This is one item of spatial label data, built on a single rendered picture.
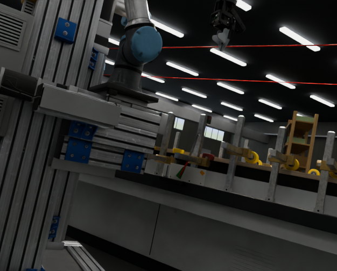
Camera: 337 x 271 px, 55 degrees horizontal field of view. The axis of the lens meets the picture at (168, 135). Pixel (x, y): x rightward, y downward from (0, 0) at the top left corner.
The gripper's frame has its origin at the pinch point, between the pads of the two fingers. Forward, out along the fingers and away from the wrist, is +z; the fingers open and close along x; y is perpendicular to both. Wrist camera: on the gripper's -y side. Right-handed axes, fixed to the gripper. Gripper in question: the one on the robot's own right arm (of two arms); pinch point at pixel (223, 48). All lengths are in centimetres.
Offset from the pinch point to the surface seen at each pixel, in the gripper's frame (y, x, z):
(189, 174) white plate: -40, -60, 56
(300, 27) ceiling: -425, -319, -269
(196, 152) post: -41, -59, 42
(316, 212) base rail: -73, 7, 61
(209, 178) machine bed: -62, -67, 57
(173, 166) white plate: -34, -71, 54
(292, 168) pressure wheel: -84, -20, 40
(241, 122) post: -52, -37, 19
